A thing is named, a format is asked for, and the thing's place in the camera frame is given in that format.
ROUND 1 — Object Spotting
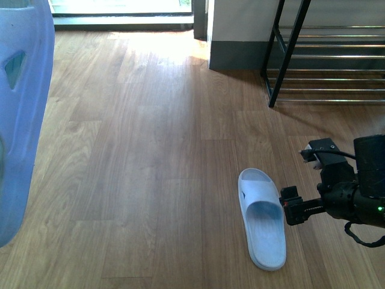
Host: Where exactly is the light blue slide sandal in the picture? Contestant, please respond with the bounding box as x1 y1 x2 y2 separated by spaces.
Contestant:
238 168 286 271
1 1 55 246

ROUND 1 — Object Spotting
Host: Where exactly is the black metal shoe rack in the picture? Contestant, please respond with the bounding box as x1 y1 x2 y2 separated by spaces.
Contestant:
260 1 384 107

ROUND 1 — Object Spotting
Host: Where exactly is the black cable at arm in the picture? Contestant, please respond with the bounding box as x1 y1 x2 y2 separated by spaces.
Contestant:
343 221 385 248

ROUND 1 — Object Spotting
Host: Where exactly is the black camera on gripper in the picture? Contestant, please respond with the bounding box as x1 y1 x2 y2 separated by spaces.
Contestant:
299 138 347 170

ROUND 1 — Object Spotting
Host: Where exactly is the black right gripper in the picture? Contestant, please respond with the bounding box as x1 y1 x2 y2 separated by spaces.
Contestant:
279 162 361 225

